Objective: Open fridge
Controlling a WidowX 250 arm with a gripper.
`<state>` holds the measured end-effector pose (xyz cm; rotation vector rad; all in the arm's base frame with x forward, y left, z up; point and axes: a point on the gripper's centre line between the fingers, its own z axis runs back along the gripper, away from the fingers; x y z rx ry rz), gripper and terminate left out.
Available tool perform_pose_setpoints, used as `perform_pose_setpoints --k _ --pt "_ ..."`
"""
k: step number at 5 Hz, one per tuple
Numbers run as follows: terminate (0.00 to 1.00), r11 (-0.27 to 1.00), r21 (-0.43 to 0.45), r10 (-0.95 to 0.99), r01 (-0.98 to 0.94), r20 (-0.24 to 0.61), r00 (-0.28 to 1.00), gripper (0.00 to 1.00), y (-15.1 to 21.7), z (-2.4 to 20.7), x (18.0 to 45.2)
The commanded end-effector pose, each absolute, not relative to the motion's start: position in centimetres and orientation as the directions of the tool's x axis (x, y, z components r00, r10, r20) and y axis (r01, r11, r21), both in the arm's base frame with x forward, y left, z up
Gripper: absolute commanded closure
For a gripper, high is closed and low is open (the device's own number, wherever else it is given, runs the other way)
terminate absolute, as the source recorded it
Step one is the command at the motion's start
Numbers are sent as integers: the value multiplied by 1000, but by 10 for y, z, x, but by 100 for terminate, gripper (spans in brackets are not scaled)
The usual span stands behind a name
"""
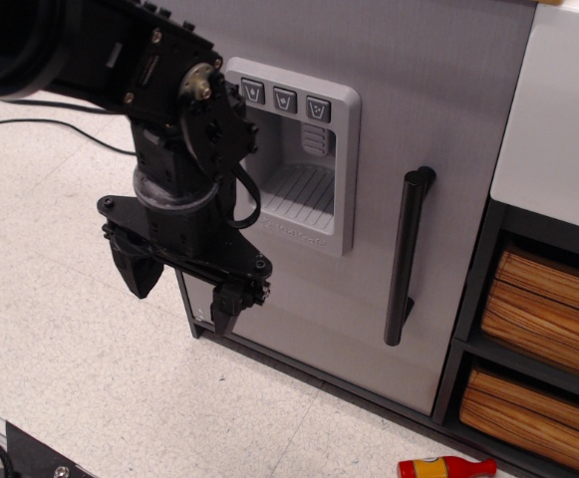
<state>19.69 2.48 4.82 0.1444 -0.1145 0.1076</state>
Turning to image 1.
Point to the grey ice water dispenser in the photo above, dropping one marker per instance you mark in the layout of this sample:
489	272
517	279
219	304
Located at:
306	163

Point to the grey toy fridge door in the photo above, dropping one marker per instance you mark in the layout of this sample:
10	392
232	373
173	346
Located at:
436	81

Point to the lower wooden striped basket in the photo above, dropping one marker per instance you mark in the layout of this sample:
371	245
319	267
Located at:
522	415

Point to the black door handle bar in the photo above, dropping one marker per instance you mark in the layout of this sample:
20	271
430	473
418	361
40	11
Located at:
417	184

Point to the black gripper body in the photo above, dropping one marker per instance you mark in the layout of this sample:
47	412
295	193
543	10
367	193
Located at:
200	244

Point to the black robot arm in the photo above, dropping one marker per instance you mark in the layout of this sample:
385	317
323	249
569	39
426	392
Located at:
190	132

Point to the wooden striped basket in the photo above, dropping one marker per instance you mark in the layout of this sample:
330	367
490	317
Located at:
532	306
522	415

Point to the upper wooden striped basket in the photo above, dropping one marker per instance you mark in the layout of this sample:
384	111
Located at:
532	306

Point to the dark grey toy kitchen cabinet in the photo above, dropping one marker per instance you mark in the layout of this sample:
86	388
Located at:
469	347

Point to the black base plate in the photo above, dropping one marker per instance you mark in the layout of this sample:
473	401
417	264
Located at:
33	458

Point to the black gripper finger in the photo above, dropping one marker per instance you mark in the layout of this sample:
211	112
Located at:
140	274
228	301

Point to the red toy ketchup bottle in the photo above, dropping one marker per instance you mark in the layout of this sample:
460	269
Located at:
446	467

